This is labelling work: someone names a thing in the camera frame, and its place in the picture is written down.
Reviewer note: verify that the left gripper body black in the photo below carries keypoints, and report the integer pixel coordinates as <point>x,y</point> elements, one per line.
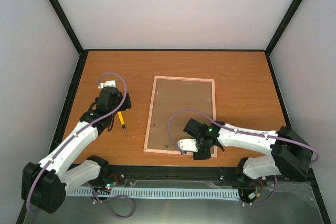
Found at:
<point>124,106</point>

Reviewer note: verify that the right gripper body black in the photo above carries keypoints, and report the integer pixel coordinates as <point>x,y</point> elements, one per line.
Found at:
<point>206,154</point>

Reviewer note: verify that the yellow handled screwdriver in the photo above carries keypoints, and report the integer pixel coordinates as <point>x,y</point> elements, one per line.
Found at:
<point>122,122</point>

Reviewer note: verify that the pink wooden picture frame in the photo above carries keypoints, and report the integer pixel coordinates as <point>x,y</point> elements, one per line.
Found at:
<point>149,129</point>

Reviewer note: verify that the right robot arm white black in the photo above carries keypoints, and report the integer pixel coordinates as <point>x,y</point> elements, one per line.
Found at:
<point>283,151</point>

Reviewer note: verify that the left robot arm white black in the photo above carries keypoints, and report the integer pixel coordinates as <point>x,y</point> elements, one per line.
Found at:
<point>97,119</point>

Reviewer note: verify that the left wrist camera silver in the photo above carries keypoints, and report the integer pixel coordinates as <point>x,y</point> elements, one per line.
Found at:
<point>110,83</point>

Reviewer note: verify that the light blue slotted cable duct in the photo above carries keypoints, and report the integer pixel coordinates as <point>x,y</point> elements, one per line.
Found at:
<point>170,193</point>

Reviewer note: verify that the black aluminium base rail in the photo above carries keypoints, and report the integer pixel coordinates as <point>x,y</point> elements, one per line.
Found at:
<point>168,172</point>

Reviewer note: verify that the left black corner post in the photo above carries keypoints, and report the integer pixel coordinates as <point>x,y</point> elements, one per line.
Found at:
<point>67,26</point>

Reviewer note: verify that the black corner post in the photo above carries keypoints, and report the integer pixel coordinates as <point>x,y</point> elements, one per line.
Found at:
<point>67,26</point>
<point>289,14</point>

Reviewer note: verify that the right black corner post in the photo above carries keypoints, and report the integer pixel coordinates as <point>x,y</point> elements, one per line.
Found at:
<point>289,14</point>

